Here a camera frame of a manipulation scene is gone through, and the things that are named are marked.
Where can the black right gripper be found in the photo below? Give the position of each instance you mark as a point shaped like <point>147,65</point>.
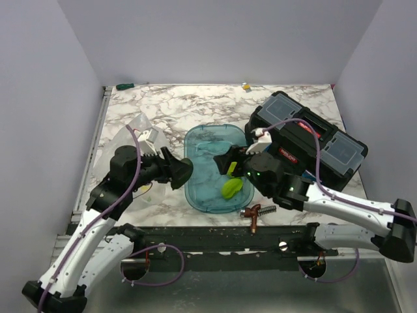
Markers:
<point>236,153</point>

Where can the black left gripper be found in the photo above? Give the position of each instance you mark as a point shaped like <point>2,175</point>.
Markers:
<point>177,168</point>

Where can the clear plastic bag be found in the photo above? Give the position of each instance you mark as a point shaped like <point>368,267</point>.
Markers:
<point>148,195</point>

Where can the green fake lime fruit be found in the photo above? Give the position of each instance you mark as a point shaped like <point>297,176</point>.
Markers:
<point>231,187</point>

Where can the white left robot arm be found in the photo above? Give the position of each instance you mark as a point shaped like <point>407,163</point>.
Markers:
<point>64,286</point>

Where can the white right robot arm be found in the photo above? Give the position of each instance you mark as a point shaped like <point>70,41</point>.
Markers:
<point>388,228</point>

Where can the teal transparent plastic tray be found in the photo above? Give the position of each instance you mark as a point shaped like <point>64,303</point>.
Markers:
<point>203,190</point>

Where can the small yellow grey brush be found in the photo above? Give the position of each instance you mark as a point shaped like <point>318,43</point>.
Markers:
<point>246,87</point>

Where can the black plastic toolbox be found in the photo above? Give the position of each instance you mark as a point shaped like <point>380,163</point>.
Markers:
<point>293,143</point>

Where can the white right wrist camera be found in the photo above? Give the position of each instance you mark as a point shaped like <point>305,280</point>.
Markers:
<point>262,139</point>

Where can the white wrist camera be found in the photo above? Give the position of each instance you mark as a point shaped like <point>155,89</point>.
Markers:
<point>262,139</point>
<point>147,141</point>

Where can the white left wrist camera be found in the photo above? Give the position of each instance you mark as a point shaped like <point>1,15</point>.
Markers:
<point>147,141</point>

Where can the brown handled small tool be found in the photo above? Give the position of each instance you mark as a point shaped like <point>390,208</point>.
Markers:
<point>252,213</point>

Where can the green handled screwdriver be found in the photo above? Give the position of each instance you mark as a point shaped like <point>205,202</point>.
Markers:
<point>124,86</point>

